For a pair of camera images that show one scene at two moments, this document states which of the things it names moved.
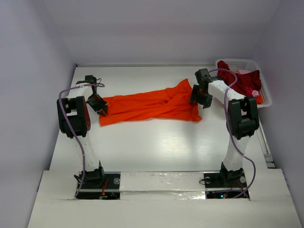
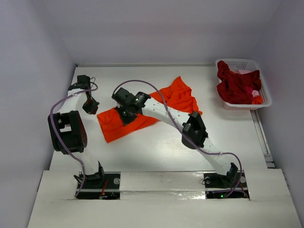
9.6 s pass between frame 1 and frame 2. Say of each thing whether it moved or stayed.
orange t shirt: moved
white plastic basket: stayed
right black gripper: moved
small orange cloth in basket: stayed
